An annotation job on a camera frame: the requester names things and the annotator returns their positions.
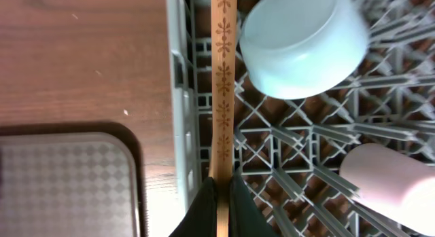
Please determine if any pink plastic cup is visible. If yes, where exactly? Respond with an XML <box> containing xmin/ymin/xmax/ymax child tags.
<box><xmin>339</xmin><ymin>143</ymin><xmax>434</xmax><ymax>236</ymax></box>

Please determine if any plain wooden chopstick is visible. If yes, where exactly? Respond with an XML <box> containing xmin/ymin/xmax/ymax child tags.
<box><xmin>209</xmin><ymin>0</ymin><xmax>237</xmax><ymax>237</ymax></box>

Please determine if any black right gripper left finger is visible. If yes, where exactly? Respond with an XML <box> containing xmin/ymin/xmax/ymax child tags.
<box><xmin>169</xmin><ymin>177</ymin><xmax>218</xmax><ymax>237</ymax></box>

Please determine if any light blue small bowl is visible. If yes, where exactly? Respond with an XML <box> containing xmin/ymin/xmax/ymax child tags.
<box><xmin>239</xmin><ymin>0</ymin><xmax>369</xmax><ymax>99</ymax></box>

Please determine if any brown serving tray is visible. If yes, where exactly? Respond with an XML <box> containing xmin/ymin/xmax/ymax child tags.
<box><xmin>1</xmin><ymin>122</ymin><xmax>147</xmax><ymax>237</ymax></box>

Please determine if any grey dishwasher rack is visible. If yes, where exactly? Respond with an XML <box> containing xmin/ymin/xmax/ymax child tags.
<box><xmin>167</xmin><ymin>0</ymin><xmax>434</xmax><ymax>236</ymax></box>

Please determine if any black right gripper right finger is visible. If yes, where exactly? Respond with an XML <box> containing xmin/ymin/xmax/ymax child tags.
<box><xmin>229</xmin><ymin>174</ymin><xmax>277</xmax><ymax>237</ymax></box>

